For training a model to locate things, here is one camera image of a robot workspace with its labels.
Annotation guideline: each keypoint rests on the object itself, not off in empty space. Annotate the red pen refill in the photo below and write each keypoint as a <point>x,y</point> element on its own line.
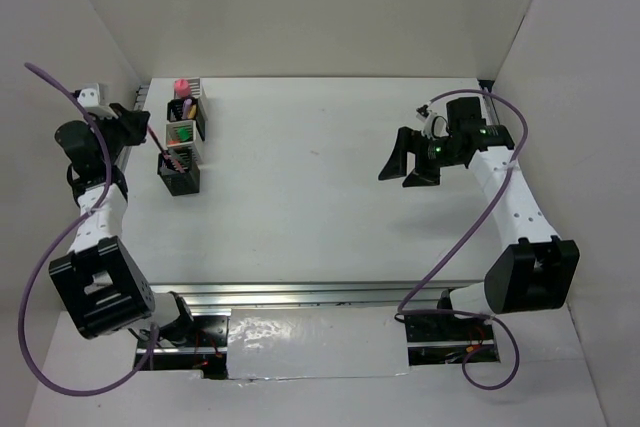
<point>162,147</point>

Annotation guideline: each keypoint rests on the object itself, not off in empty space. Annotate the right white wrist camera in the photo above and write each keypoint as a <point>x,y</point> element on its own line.
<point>435,126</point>

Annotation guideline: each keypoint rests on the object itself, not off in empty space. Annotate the aluminium right rail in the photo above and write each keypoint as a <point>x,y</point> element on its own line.
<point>491,106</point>

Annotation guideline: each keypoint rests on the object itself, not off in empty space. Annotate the near black slotted container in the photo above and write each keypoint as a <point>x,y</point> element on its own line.
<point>179,184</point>

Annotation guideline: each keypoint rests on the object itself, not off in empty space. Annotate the green capped black highlighter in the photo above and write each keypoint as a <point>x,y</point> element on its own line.
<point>183,134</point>

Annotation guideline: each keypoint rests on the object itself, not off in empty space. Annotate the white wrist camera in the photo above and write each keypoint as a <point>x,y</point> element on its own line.
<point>93,97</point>
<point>435,126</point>

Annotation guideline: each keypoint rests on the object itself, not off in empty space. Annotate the black slotted container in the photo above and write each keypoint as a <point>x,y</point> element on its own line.
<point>179,184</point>
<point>174,114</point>

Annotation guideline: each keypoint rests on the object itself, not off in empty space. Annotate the near white slotted container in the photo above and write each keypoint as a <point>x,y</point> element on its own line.
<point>194,147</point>

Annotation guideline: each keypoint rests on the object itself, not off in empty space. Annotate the white slotted container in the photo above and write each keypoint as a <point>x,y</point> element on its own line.
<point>194,147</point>
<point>197,89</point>

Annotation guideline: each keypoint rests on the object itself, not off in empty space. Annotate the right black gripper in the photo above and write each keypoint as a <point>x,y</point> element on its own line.
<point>410,140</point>

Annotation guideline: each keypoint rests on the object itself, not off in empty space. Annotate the far black slotted container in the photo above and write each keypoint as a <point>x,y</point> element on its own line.
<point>174,114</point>

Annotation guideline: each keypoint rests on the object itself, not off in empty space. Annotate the pink glue stick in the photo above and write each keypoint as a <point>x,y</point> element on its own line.
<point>181,88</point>

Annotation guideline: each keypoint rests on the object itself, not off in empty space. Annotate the aluminium rail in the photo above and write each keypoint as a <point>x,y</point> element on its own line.
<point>491,106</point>
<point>219,296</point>

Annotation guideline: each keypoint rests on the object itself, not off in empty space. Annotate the aluminium front rail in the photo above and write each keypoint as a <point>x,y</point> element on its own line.
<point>219,296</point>

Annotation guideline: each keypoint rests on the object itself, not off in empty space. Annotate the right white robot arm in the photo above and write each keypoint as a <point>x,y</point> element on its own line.
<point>536,267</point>

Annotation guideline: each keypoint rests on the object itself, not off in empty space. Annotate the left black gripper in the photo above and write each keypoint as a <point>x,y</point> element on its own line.
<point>134,124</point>

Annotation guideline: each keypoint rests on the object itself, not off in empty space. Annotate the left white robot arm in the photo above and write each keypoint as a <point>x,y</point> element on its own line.
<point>99,282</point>

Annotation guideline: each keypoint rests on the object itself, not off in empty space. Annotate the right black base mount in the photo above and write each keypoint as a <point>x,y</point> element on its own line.
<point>446,339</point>

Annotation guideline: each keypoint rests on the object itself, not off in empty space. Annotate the white foil cover plate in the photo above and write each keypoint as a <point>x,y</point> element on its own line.
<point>310,343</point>

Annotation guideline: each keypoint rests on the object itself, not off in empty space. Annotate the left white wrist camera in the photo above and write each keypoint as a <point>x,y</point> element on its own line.
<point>93,97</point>

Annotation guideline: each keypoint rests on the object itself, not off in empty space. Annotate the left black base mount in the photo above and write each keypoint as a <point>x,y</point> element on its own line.
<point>204,351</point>

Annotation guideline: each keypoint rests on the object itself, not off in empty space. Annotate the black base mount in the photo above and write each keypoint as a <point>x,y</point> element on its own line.
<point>204,351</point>
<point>446,339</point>

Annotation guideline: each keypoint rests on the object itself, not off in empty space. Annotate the far white slotted container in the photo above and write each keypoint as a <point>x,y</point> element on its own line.
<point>197,89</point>

